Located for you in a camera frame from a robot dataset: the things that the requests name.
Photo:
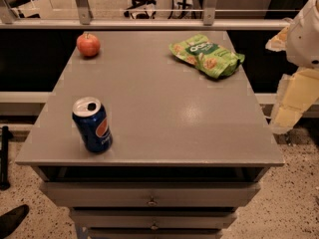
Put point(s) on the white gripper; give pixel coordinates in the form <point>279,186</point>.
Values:
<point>305,37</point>

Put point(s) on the blue pepsi can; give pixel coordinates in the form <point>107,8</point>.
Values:
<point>90,118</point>

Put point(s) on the red apple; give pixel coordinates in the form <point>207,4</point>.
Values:
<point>88,45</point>

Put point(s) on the green chip bag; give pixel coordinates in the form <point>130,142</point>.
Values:
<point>210,58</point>

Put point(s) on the metal railing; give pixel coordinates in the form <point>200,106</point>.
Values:
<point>109,15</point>

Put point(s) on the grey drawer cabinet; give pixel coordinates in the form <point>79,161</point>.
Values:
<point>169,122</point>

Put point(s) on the black office chair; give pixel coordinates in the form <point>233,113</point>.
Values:
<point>141,9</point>

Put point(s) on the middle grey drawer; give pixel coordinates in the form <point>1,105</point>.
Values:
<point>153,219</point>

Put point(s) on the grey drawer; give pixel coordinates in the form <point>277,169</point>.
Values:
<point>154,234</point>
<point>149,194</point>
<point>153,219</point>

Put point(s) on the bottom grey drawer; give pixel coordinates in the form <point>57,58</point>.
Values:
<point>154,234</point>

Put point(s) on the top grey drawer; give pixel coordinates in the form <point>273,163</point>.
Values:
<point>149,194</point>

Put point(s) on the black floor stand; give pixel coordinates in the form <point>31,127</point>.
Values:
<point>5,136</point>

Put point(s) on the black shoe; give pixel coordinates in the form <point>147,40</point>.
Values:
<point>10,221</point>

